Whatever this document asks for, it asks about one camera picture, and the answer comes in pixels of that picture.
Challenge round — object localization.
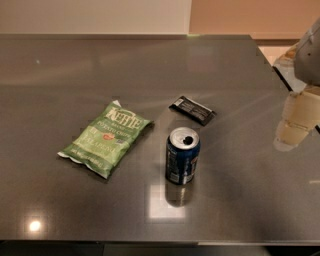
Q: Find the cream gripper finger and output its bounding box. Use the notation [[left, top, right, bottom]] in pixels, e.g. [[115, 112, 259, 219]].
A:
[[273, 85, 320, 152], [274, 44, 297, 68]]

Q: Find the blue pepsi can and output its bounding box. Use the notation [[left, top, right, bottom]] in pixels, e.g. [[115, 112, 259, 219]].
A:
[[166, 127, 201, 185]]

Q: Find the black snack bar wrapper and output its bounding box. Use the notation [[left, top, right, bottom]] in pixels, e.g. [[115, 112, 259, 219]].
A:
[[169, 96, 217, 126]]

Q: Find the green kettle chips bag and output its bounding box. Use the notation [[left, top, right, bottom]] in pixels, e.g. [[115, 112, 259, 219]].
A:
[[58, 100, 151, 179]]

